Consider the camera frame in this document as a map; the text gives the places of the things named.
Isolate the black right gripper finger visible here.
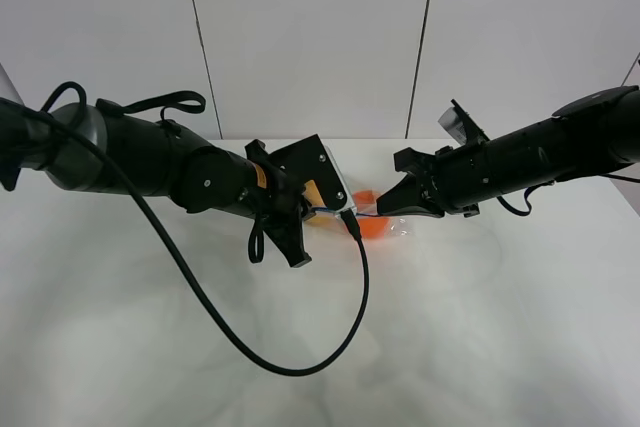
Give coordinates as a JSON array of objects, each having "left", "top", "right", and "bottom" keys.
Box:
[
  {"left": 393, "top": 148, "right": 435, "bottom": 173},
  {"left": 376, "top": 174, "right": 443, "bottom": 218}
]

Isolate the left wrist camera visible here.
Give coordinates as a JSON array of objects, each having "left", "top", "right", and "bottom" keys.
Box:
[{"left": 268, "top": 134, "right": 356, "bottom": 215}]

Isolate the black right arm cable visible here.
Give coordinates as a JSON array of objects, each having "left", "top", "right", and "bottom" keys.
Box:
[{"left": 497, "top": 174, "right": 640, "bottom": 216}]

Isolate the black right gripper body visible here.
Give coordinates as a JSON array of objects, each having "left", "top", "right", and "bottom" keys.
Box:
[{"left": 422, "top": 144, "right": 486, "bottom": 218}]

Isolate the clear zip bag blue zipper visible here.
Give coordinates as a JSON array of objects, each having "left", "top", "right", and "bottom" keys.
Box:
[{"left": 305, "top": 181, "right": 409, "bottom": 240}]

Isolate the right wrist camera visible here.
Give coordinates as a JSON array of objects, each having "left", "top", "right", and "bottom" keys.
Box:
[{"left": 438, "top": 99, "right": 489, "bottom": 146}]

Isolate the yellow toy pear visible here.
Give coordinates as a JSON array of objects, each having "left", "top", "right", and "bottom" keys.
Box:
[{"left": 304, "top": 180, "right": 330, "bottom": 227}]

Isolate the orange toy tangerine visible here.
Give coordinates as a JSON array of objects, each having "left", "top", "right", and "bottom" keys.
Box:
[{"left": 353, "top": 189, "right": 391, "bottom": 240}]

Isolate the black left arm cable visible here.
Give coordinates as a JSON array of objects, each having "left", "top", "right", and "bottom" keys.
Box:
[{"left": 29, "top": 81, "right": 370, "bottom": 376}]

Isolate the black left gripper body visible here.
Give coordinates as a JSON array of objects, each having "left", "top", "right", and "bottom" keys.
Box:
[{"left": 242, "top": 139, "right": 304, "bottom": 225}]

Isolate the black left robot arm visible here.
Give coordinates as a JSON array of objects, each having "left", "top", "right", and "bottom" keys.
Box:
[{"left": 1, "top": 99, "right": 311, "bottom": 268}]

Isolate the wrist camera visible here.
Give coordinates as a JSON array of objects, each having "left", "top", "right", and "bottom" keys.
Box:
[
  {"left": 438, "top": 99, "right": 489, "bottom": 146},
  {"left": 268, "top": 134, "right": 356, "bottom": 215}
]

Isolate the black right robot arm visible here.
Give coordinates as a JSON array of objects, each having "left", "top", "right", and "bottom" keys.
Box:
[{"left": 376, "top": 86, "right": 639, "bottom": 218}]

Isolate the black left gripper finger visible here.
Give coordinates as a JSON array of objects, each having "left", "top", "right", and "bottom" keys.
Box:
[{"left": 263, "top": 211, "right": 311, "bottom": 267}]

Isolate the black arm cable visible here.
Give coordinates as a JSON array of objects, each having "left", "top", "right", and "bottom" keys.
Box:
[
  {"left": 497, "top": 174, "right": 640, "bottom": 216},
  {"left": 29, "top": 81, "right": 370, "bottom": 376}
]

